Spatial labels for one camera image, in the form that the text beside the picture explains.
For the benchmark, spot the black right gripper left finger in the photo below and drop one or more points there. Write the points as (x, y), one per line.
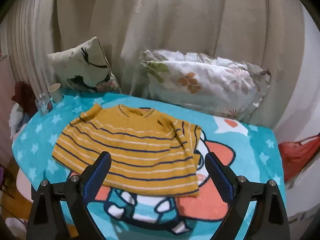
(46, 220)

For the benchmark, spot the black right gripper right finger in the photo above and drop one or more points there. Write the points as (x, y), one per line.
(269, 219)

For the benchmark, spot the mustard striped knit sweater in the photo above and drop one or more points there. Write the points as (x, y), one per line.
(153, 154)

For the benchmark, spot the turquoise star cartoon blanket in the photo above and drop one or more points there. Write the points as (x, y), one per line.
(250, 151)

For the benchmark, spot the red plastic bag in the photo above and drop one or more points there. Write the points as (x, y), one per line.
(295, 155)

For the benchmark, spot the clear glass jar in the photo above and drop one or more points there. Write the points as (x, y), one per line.
(43, 104)

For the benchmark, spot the beige paper cup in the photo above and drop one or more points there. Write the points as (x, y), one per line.
(55, 92)

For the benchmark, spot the white floral pillow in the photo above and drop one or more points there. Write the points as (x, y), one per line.
(214, 86)

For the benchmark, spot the cream crane embroidered cushion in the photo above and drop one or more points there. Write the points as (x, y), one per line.
(84, 68)

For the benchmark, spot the beige curtain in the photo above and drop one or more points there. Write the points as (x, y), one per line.
(269, 33)

